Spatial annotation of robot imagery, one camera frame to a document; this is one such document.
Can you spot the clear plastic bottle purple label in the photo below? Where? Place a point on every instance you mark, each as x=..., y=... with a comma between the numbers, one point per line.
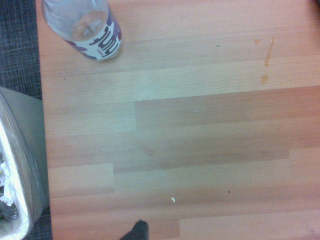
x=75, y=27

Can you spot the crumpled white paper trash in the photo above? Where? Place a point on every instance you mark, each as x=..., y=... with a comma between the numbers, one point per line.
x=7, y=182

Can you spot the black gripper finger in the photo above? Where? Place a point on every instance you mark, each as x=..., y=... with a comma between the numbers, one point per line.
x=138, y=231

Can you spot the white trash bin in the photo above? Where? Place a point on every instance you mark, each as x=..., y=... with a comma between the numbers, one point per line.
x=27, y=140

